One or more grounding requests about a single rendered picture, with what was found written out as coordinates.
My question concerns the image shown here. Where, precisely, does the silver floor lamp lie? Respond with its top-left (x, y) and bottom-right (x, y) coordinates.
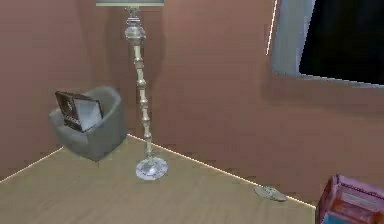
top-left (95, 0), bottom-right (169, 182)

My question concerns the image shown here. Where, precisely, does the grey armchair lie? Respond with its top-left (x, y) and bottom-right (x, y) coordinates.
top-left (48, 86), bottom-right (128, 163)

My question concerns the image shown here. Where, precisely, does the grey flat slipper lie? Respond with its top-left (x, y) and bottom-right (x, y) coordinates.
top-left (254, 185), bottom-right (288, 203)

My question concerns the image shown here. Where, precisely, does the grey framed window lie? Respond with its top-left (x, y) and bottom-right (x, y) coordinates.
top-left (270, 0), bottom-right (384, 88)

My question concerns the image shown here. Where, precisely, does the pink box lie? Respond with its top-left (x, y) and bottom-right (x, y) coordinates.
top-left (314, 173), bottom-right (384, 224)

